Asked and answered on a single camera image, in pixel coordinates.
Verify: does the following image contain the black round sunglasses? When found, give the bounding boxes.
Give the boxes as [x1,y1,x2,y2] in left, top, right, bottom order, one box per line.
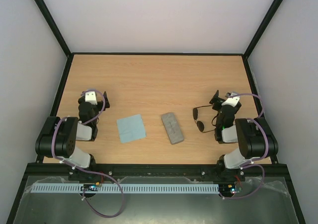
[192,105,219,134]

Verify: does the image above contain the light blue cleaning cloth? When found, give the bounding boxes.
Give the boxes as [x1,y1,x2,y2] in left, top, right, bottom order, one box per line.
[116,114,146,144]

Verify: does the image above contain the grey felt glasses case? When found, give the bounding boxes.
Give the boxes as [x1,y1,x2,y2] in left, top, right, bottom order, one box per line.
[161,112,184,145]

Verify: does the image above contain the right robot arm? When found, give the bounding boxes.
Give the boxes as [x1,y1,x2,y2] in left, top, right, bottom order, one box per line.
[210,91,278,181]

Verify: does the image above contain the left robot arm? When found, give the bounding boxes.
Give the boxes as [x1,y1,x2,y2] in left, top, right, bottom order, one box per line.
[35,89,110,181]

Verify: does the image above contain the clear plastic sheet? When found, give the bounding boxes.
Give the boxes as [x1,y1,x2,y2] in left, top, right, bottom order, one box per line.
[14,177,298,224]

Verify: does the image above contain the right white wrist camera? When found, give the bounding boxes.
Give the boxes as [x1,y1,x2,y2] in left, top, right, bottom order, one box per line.
[221,92,240,107]

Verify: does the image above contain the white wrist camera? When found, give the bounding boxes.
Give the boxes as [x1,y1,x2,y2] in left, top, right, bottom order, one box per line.
[221,92,240,107]
[84,91,97,105]

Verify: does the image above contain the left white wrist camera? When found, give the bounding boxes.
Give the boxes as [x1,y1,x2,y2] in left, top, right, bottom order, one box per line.
[84,91,97,105]

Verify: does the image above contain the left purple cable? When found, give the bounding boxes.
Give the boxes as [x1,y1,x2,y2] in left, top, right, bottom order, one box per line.
[51,90,125,219]

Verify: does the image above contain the purple cable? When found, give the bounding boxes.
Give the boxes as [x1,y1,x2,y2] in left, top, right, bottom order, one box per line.
[51,90,125,219]
[222,92,269,200]

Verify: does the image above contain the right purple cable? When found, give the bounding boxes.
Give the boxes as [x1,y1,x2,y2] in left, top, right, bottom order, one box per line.
[222,92,269,200]

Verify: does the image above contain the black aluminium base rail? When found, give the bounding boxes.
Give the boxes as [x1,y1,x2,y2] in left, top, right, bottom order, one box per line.
[24,163,289,182]

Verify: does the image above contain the light blue slotted cable duct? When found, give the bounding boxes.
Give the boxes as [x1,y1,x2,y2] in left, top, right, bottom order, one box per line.
[30,183,219,194]

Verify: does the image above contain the black cage frame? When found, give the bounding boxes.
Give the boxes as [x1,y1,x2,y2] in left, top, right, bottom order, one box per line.
[6,0,306,224]

